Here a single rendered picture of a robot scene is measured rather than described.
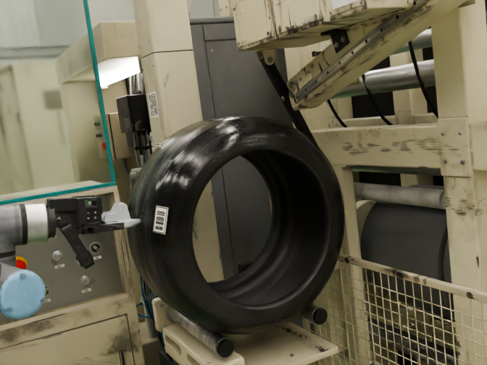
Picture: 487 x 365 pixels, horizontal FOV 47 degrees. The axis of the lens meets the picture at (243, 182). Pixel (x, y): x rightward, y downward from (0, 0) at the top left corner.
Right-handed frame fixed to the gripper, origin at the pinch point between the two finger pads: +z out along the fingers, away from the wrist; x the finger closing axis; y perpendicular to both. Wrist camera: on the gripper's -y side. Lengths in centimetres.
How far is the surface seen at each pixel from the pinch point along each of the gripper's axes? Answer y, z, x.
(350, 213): -6, 81, 21
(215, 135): 20.8, 17.4, -9.1
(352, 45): 43, 55, -13
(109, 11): 280, 253, 992
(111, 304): -33, 6, 51
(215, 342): -29.3, 16.4, -8.4
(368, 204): -7, 108, 45
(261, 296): -25.9, 39.9, 10.8
